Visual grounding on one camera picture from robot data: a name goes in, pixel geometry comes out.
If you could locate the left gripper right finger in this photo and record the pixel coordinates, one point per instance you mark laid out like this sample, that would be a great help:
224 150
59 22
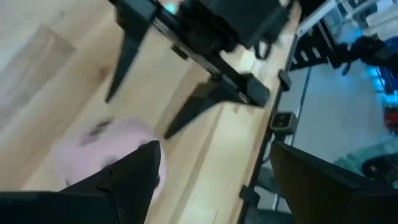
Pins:
326 202

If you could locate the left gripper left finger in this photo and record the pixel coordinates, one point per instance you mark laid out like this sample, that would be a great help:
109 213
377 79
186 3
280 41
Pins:
130 193

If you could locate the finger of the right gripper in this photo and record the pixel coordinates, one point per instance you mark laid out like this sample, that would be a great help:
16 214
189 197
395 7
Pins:
199 102
127 53

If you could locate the pink foam dice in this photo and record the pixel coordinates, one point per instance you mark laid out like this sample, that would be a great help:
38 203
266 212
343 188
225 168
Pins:
93 155

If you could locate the black table edge clip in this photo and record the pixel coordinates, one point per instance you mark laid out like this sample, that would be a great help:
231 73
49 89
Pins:
248 196
285 81

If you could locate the small grey camera box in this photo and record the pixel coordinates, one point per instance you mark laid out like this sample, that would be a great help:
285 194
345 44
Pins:
283 122

